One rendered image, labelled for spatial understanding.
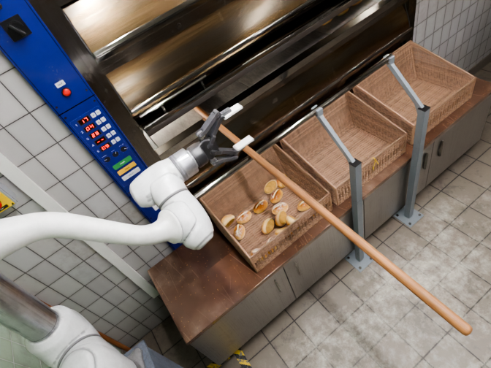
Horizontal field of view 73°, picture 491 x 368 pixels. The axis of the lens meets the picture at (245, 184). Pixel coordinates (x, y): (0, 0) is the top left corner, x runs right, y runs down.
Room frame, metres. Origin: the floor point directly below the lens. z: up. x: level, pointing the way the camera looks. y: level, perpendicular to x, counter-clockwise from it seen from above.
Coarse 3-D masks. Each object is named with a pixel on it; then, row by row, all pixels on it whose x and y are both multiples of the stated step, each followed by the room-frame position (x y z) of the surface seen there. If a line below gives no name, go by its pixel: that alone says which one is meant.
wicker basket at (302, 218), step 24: (288, 168) 1.37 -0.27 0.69; (216, 192) 1.33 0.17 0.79; (240, 192) 1.35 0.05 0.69; (264, 192) 1.36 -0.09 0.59; (288, 192) 1.29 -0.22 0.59; (312, 192) 1.19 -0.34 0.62; (216, 216) 1.15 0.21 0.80; (264, 216) 1.19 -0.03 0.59; (312, 216) 1.01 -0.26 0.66; (240, 240) 1.10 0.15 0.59; (264, 240) 1.03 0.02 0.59; (288, 240) 0.95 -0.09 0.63; (264, 264) 0.89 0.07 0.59
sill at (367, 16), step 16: (384, 0) 1.87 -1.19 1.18; (400, 0) 1.86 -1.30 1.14; (368, 16) 1.78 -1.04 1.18; (336, 32) 1.75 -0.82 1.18; (352, 32) 1.74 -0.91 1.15; (320, 48) 1.66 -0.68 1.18; (288, 64) 1.63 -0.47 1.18; (304, 64) 1.62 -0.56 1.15; (272, 80) 1.55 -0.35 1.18; (240, 96) 1.52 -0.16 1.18; (256, 96) 1.52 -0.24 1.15; (192, 128) 1.43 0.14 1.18; (176, 144) 1.36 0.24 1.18
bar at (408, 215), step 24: (336, 96) 1.23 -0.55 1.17; (264, 144) 1.11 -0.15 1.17; (336, 144) 1.09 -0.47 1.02; (240, 168) 1.05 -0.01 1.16; (360, 168) 0.98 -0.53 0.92; (360, 192) 0.98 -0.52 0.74; (408, 192) 1.15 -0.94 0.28; (360, 216) 0.98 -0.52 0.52; (408, 216) 1.12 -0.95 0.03; (360, 264) 0.95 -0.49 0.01
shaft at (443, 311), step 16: (224, 128) 1.29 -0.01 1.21; (256, 160) 1.01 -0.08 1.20; (304, 192) 0.75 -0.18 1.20; (320, 208) 0.66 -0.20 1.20; (336, 224) 0.58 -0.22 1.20; (352, 240) 0.51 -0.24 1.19; (384, 256) 0.42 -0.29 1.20; (400, 272) 0.36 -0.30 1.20; (416, 288) 0.30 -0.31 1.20; (432, 304) 0.25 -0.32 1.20; (448, 320) 0.21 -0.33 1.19
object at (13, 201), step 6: (0, 186) 1.11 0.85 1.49; (6, 186) 1.15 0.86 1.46; (0, 192) 1.08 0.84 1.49; (6, 192) 1.10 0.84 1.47; (12, 192) 1.15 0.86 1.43; (0, 198) 1.08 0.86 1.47; (6, 198) 1.08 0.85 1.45; (12, 198) 1.10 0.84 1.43; (6, 204) 1.08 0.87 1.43; (12, 204) 1.08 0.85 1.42; (0, 210) 1.07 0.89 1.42
